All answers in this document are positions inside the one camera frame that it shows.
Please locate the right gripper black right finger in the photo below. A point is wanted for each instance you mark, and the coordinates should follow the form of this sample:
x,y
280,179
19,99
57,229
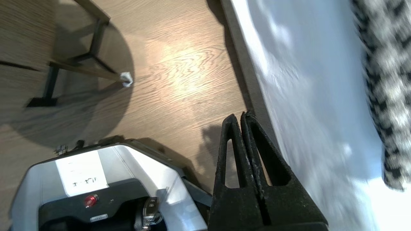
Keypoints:
x,y
289,205

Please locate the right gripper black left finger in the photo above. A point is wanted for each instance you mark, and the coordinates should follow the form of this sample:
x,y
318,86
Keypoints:
x,y
231,208

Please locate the white grey robot base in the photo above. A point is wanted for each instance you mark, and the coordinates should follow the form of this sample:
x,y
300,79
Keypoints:
x,y
144,170

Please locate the silver black key fob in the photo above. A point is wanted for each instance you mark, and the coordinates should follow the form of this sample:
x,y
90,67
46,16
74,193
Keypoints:
x,y
151,211

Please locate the white bed sheet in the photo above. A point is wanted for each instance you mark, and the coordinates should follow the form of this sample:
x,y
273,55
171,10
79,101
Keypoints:
x,y
305,96

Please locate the red emergency stop button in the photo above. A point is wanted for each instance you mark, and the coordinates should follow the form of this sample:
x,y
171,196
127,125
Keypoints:
x,y
91,200

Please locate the white paper base label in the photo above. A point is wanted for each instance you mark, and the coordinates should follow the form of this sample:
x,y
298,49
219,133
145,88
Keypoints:
x,y
82,173

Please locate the black white houndstooth pillow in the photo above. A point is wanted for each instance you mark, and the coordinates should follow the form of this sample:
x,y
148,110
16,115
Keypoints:
x,y
385,80

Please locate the white table foot pad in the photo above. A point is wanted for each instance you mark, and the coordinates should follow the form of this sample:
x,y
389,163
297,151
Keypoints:
x,y
126,79

